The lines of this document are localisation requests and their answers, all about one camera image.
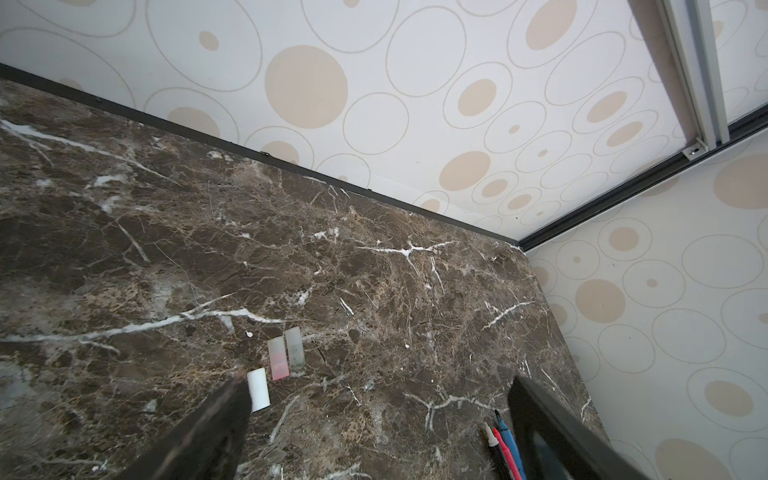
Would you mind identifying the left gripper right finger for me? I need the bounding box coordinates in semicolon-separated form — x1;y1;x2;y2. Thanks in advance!
507;376;645;480

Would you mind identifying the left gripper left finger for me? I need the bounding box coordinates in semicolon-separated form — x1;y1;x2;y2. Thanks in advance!
117;377;252;479

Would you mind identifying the blue marker pen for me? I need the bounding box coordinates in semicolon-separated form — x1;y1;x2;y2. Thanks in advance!
494;410;527;480

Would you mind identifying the pink marker pen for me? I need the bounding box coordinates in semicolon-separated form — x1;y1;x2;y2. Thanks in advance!
492;428;522;480

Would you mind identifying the white pen cap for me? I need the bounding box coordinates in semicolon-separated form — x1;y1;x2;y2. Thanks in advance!
247;368;271;412

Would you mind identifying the clear pink pen cap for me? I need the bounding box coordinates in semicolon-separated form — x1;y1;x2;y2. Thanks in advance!
267;336;290;381

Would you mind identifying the clear blue pen cap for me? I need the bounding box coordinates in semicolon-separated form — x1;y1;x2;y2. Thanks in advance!
284;327;306;371

